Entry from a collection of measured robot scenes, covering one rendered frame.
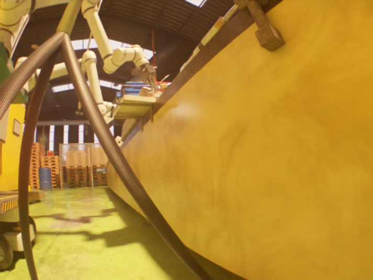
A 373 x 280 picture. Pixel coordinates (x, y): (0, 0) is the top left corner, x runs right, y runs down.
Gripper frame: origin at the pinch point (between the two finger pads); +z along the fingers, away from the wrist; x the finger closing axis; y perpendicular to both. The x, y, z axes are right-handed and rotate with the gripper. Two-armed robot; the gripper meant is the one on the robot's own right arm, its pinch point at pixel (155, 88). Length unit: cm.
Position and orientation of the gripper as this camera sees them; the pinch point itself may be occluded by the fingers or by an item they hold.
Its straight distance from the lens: 111.7
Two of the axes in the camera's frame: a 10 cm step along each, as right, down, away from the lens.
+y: 7.4, -4.3, 5.2
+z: 4.8, 8.8, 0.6
